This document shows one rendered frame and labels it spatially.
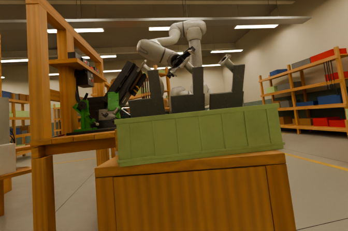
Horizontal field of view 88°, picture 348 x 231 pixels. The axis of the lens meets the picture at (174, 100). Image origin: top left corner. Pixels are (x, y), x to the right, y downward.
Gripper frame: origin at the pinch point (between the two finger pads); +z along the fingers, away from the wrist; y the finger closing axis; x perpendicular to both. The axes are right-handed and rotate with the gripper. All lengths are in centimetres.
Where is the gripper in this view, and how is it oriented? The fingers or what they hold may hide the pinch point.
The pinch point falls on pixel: (183, 63)
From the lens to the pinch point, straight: 88.6
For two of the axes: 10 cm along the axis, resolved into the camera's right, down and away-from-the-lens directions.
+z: 1.6, 2.7, -9.5
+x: 7.3, 6.2, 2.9
